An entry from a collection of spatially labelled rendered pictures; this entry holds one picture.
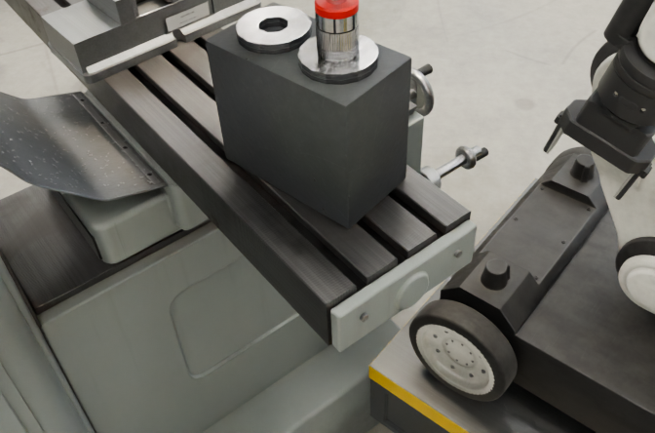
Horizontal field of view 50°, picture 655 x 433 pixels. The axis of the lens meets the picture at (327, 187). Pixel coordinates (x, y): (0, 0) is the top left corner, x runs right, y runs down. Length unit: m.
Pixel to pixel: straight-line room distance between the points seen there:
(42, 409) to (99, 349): 0.13
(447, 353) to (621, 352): 0.29
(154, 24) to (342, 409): 0.91
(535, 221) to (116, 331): 0.80
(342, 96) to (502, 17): 2.55
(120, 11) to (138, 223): 0.33
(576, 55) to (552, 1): 0.45
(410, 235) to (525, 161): 1.64
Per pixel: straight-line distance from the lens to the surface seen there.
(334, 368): 1.64
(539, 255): 1.36
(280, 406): 1.60
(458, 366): 1.34
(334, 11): 0.74
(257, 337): 1.48
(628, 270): 1.24
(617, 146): 0.92
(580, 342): 1.28
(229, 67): 0.85
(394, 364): 1.40
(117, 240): 1.11
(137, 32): 1.20
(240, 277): 1.31
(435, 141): 2.50
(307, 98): 0.77
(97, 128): 1.20
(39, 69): 3.19
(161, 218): 1.12
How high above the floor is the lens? 1.58
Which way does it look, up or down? 43 degrees down
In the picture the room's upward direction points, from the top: 3 degrees counter-clockwise
